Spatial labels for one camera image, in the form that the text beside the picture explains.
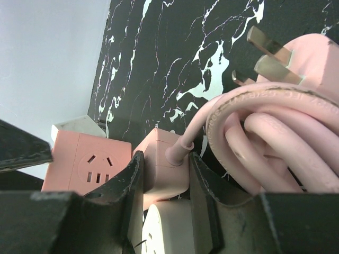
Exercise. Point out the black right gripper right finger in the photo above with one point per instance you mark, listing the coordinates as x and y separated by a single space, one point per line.
226 219

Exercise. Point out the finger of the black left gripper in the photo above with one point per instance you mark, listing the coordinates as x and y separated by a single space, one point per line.
20 149

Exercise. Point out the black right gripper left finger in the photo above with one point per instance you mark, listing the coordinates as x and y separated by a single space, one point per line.
105 220

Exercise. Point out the white triangular power strip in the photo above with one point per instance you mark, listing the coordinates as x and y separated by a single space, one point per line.
168 228

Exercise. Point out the pink cube adapter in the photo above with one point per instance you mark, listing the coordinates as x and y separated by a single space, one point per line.
83 162

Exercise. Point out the pink power strip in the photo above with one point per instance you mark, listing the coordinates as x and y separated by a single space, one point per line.
166 166

